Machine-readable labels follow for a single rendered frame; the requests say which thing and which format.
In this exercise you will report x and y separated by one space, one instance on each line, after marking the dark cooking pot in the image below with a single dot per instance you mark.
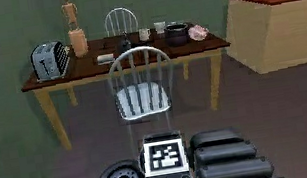
176 34

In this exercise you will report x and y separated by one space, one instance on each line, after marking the white mug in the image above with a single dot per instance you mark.
144 34

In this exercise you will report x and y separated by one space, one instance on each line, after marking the pink crumpled cloth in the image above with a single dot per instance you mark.
198 32

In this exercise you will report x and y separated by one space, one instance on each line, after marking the dark glass bottle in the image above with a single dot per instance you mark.
125 43

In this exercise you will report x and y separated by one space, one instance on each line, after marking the wooden cabinet red top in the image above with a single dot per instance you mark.
284 27

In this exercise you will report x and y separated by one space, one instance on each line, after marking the brown top dining table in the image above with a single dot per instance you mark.
90 64

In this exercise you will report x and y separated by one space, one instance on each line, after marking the silver toaster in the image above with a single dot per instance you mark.
49 61

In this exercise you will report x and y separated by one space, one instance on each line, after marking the white spindle back chair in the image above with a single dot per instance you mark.
120 21
140 92

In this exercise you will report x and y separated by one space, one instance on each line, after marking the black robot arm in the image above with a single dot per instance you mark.
213 165

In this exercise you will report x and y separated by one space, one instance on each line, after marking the small grey box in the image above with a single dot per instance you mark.
105 58

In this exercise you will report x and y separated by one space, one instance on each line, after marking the clear drinking glass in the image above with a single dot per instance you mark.
160 27

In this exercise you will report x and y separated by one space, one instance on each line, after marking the wooden figure statue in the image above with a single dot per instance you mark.
76 34

